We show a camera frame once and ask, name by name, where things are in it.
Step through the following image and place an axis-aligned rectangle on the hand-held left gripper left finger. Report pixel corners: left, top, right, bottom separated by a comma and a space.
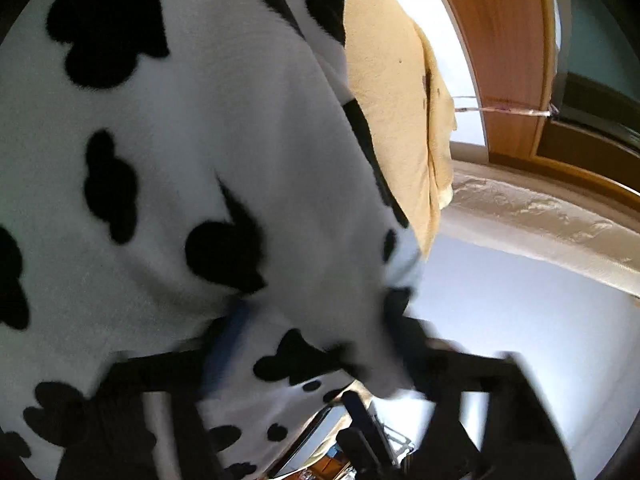
55, 300, 256, 480

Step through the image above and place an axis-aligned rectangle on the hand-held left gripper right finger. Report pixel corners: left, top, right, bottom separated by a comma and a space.
382, 287, 576, 480

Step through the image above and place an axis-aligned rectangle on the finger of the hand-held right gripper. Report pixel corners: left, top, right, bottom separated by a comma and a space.
340, 391, 401, 467

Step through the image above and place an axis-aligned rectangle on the cow print fleece garment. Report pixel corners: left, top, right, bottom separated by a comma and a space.
0, 0, 426, 480

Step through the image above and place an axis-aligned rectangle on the yellow paw print blanket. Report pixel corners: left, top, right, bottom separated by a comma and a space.
344, 0, 458, 261

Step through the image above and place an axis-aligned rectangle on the glass window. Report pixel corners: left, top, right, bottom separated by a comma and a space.
550, 0, 640, 161

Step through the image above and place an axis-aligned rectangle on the wire rack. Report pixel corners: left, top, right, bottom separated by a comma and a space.
380, 424, 417, 462

